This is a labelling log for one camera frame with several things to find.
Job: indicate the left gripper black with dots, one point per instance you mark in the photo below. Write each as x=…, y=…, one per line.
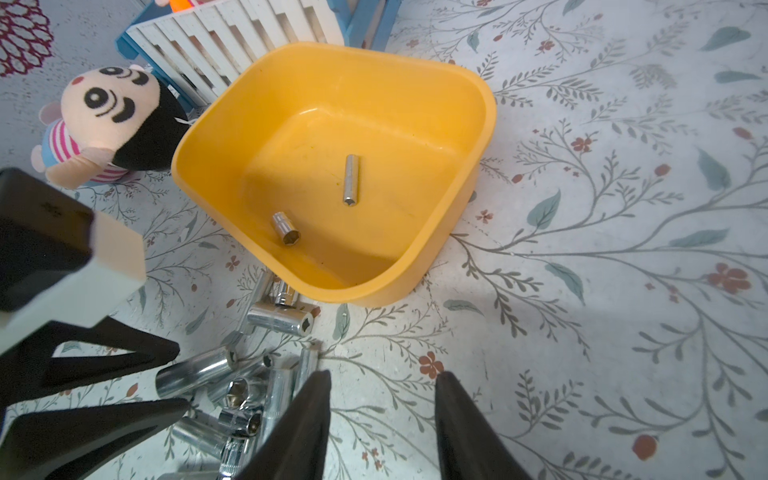
x=65, y=267

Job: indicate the metal socket near box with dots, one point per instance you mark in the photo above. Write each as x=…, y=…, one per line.
x=277, y=318

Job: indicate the yellow plastic storage box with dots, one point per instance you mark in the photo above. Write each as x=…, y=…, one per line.
x=277, y=140

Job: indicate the metal socket in pile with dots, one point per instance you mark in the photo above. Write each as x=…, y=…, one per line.
x=241, y=423

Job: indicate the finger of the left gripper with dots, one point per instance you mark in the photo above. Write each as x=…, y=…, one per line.
x=72, y=444

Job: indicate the white and blue toy crib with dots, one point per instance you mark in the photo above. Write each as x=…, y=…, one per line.
x=199, y=48

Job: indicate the large metal socket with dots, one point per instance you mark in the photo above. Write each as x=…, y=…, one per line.
x=188, y=375

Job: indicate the long thin metal socket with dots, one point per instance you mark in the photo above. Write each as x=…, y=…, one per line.
x=351, y=180

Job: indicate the short metal socket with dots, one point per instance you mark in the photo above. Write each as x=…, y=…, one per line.
x=284, y=228

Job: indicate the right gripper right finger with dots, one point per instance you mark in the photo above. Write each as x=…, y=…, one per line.
x=468, y=447

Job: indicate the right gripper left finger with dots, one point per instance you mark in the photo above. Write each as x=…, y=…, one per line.
x=296, y=448

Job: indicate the plush doll on table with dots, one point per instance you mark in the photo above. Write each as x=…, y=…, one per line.
x=109, y=122

